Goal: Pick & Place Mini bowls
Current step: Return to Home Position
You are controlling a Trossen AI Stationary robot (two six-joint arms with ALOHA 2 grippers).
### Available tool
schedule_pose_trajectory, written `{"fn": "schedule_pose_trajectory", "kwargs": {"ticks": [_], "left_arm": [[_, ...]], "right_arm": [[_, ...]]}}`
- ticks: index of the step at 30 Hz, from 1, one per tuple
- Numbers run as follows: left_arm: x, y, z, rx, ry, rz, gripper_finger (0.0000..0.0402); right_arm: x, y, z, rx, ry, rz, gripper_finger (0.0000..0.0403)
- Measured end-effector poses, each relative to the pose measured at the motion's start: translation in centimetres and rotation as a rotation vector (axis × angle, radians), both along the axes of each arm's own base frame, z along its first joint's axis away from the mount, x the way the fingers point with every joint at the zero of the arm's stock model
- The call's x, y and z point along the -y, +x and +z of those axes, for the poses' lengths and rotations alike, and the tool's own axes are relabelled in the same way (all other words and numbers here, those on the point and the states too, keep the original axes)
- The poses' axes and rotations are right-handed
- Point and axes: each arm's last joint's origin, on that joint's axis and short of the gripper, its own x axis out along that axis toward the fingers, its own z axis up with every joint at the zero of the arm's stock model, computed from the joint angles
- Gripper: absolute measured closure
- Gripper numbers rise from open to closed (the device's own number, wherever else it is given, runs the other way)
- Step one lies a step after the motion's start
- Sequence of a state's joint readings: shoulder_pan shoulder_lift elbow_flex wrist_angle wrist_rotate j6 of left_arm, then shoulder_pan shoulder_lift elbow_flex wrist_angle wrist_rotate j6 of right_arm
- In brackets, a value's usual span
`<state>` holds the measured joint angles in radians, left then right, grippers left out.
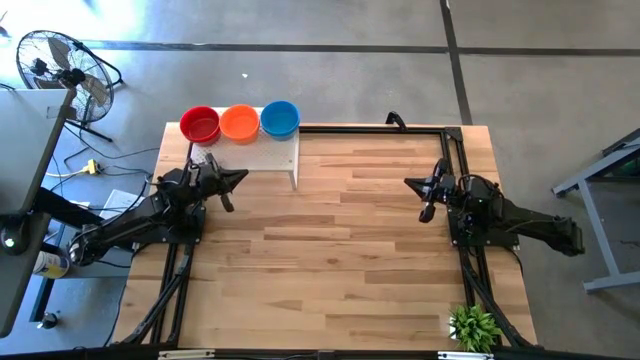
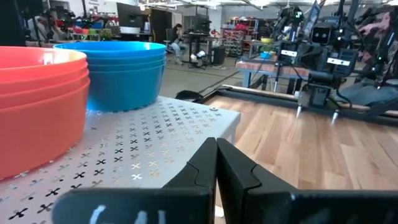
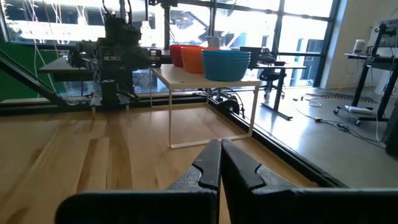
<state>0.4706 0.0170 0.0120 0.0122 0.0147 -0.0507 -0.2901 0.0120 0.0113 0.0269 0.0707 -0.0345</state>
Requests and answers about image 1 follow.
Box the green potted plant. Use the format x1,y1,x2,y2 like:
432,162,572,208
448,304,504,354

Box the black floor fan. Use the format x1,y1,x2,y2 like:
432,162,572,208
13,29,125,144

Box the white and yellow can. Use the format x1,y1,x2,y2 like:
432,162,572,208
32,250,71,280

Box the black aluminium table frame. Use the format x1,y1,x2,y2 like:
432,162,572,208
107,123,539,360

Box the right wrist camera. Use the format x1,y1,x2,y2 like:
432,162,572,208
439,174,459,199

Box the silver metal bracket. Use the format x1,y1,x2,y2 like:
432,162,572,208
158,349,216,360
437,351,495,360

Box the white perforated metal shelf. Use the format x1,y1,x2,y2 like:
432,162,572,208
188,105,301,191

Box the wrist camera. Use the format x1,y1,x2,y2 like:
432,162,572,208
439,174,459,199
192,167,216,194

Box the white paper sheet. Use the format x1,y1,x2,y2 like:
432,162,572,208
98,188,147,221

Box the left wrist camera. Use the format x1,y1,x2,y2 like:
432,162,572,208
192,167,216,194

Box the black curved hook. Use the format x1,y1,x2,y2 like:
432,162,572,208
384,110,409,132

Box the grey metal stand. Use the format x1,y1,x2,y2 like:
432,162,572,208
551,127,640,295

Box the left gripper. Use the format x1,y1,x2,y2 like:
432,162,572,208
205,152,250,214

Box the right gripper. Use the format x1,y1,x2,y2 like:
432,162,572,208
403,158,449,224

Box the black round device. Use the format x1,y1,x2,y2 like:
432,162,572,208
0,225,27,257

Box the grey desk with black legs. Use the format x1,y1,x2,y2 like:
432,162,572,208
0,88,137,339

